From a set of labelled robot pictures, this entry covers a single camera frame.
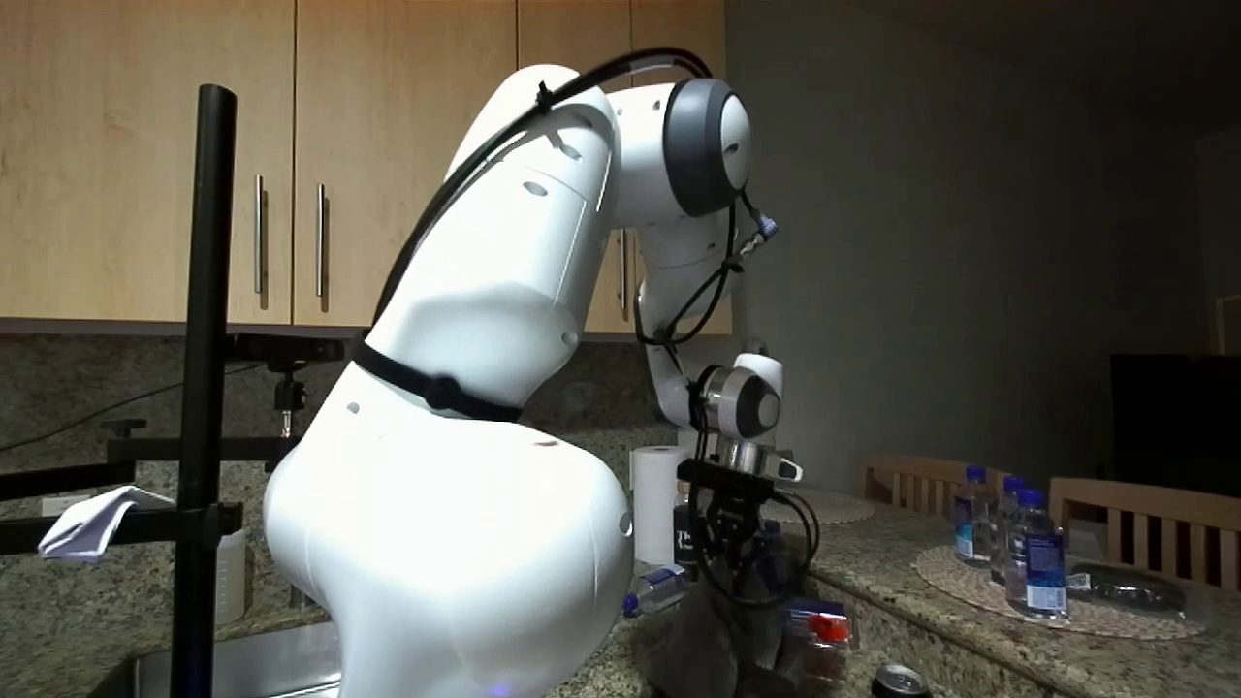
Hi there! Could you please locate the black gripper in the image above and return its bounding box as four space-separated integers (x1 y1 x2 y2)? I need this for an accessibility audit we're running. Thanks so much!
675 478 790 606

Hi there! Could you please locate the dark grey towel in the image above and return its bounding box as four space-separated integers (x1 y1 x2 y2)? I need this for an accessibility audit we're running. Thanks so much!
640 573 808 698

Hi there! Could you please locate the black can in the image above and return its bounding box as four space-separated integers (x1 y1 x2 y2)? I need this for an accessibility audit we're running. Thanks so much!
870 660 934 698

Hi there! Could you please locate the lying clear water bottle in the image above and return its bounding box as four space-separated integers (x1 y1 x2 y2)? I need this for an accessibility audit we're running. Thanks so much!
621 566 689 621

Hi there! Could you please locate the red labelled plastic package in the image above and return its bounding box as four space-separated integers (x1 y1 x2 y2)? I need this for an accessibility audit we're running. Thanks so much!
800 606 859 651

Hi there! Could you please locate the round woven placemat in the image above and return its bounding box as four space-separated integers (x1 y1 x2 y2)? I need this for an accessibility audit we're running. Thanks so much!
906 538 1213 642
795 484 881 525

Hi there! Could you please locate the wooden chair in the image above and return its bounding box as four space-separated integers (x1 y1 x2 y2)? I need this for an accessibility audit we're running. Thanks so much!
1042 471 1241 595
861 453 1011 523

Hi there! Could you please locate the blue label water bottle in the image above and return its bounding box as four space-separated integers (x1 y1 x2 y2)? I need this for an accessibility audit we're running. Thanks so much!
952 460 997 566
1005 484 1075 625
985 471 1032 586

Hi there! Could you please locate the dark object on placemat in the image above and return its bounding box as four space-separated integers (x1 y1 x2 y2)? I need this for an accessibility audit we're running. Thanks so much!
1072 556 1186 617

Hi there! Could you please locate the wooden chair back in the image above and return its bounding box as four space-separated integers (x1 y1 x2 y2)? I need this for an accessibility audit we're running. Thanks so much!
1042 471 1241 595

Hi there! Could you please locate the metal sink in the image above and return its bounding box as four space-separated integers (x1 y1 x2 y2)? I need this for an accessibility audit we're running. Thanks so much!
132 617 348 698

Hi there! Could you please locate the white plastic container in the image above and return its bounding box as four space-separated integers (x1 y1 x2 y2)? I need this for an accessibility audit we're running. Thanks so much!
211 523 254 630

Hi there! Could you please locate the white crumpled paper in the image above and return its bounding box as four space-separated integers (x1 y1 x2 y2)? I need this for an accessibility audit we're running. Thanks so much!
36 480 180 566

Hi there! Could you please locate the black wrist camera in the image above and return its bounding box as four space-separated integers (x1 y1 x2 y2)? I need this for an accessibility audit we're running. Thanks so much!
675 453 782 496

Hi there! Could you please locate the metal cabinet handle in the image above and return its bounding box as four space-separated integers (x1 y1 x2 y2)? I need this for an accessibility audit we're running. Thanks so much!
617 229 640 325
313 182 333 317
254 171 272 315

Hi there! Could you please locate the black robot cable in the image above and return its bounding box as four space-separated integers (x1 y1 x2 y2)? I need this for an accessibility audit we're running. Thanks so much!
348 46 825 611

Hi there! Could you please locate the black camera stand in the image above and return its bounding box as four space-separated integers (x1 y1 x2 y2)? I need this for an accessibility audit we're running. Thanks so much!
0 82 358 698

